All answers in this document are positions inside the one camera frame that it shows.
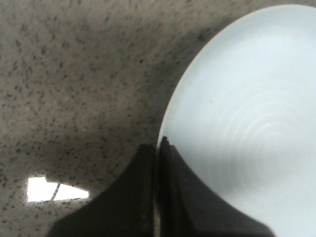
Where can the light blue round plate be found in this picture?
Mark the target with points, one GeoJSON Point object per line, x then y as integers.
{"type": "Point", "coordinates": [243, 117]}

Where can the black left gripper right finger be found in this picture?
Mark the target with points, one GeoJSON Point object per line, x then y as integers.
{"type": "Point", "coordinates": [188, 208]}

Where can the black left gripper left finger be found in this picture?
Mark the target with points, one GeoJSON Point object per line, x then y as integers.
{"type": "Point", "coordinates": [124, 209]}

